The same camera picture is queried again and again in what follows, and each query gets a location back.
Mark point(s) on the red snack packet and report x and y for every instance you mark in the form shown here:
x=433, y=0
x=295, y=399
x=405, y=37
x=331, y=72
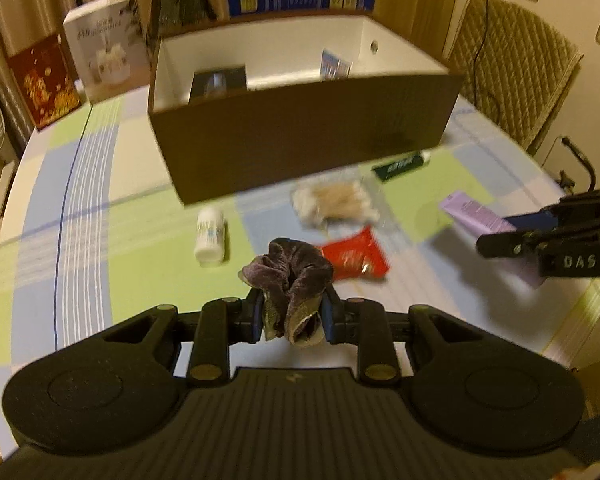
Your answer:
x=355, y=255

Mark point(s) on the black product box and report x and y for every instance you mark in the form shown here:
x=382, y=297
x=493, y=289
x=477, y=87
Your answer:
x=219, y=85

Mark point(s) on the beige curtain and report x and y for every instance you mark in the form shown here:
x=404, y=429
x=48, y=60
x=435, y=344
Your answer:
x=30, y=5

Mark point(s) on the clear plastic box blue label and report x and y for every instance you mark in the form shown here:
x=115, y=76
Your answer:
x=335, y=66

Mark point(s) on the purple tube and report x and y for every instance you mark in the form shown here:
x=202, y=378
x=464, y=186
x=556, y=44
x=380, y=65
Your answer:
x=472, y=212

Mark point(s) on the checkered cloth desktop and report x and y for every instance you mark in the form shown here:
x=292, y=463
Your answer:
x=130, y=240

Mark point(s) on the dark green tube white cap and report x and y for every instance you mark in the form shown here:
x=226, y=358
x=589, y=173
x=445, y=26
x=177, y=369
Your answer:
x=397, y=166

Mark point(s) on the white humidifier box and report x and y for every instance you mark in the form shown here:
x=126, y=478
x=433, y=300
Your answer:
x=105, y=45

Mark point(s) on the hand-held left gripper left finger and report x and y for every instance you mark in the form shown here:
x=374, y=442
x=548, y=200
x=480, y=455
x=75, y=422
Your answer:
x=258, y=316

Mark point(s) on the red gift box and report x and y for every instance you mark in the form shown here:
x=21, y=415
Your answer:
x=42, y=82

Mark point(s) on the brown velvet scrunchie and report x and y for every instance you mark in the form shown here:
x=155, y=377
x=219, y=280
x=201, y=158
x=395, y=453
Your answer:
x=285, y=280

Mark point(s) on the white pill bottle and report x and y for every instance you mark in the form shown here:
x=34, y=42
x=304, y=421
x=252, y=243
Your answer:
x=210, y=237

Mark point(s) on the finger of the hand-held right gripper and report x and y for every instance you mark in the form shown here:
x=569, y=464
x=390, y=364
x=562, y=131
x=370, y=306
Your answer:
x=532, y=221
x=500, y=244

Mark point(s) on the quilted chair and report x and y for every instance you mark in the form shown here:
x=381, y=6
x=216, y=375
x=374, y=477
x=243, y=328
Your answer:
x=515, y=70

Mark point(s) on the brown cardboard box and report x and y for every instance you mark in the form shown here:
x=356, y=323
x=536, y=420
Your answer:
x=300, y=130

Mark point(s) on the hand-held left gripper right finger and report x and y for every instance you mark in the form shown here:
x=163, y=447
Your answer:
x=328, y=319

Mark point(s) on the bag of cotton swabs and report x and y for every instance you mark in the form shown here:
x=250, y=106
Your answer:
x=335, y=202

